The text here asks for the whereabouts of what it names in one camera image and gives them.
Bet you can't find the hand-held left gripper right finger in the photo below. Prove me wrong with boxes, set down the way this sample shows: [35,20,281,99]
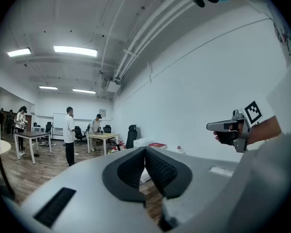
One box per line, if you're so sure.
[145,146,239,218]

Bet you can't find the pile of red white packaging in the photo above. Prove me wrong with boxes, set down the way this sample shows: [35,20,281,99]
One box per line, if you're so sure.
[109,139,127,154]

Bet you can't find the red packet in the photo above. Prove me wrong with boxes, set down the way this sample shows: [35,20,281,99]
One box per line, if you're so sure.
[148,142,167,150]

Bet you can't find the dark-topped table with white legs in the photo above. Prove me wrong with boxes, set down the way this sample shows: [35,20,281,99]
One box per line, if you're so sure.
[14,131,52,165]

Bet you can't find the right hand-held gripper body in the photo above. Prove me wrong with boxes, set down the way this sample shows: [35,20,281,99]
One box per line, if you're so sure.
[218,100,264,153]

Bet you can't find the person's white printed t-shirt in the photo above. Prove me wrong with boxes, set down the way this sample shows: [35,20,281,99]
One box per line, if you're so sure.
[244,0,291,67]

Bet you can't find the white appliance box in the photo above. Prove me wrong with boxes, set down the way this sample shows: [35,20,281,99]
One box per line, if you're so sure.
[133,137,151,148]

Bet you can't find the person's right forearm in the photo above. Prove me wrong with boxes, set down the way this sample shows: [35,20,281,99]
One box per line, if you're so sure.
[247,115,282,146]

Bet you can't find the white ceiling pipe run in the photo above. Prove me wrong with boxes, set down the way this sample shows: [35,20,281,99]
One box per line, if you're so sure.
[113,0,197,82]

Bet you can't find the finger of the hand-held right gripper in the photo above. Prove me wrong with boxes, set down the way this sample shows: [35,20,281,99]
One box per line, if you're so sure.
[206,120,238,132]

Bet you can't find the white whiteboard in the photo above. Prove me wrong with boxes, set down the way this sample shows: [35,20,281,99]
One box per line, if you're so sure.
[52,113,68,140]

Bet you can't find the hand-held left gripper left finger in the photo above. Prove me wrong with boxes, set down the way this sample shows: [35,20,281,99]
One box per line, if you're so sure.
[4,146,161,233]

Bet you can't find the light wooden table white legs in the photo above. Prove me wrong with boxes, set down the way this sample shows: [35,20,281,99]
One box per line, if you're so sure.
[86,133,121,155]

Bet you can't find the round beige table black base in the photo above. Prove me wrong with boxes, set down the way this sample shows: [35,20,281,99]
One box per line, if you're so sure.
[0,139,15,199]

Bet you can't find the white ceiling air conditioner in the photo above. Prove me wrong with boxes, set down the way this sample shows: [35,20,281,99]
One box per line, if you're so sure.
[103,78,122,93]

